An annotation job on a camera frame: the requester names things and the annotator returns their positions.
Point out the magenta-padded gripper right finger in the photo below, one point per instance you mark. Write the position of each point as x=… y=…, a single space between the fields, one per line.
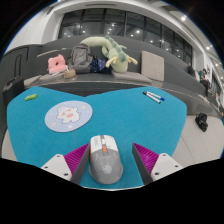
x=164 y=165

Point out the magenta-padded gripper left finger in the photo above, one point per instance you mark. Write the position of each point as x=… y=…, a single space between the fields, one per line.
x=60 y=165

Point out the grey computer mouse orange accents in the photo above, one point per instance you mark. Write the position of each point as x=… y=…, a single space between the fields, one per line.
x=106 y=165

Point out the round cartoon print mouse pad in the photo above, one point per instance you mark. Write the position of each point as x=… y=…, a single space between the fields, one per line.
x=53 y=120

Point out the black bag on floor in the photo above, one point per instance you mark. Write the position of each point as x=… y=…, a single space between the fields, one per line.
x=201 y=121

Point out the black-capped white marker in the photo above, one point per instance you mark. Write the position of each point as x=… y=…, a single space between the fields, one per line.
x=151 y=97

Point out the small green eraser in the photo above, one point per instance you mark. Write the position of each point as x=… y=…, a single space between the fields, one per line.
x=31 y=97

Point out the black hard case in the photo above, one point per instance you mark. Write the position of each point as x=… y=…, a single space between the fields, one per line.
x=12 y=90

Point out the flat grey seat cushion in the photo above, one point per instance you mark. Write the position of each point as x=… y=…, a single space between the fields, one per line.
x=32 y=80
x=131 y=77

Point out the person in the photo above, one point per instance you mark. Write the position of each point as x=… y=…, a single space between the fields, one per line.
x=204 y=77

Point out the upright beige-grey square cushion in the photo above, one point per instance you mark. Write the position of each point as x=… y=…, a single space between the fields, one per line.
x=152 y=66

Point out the navy star-print cloth bag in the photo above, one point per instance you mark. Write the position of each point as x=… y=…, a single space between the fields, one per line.
x=98 y=66

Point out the grey backpack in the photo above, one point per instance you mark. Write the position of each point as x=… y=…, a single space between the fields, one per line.
x=80 y=58

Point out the green dragon plush toy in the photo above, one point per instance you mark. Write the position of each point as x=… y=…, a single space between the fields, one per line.
x=116 y=58

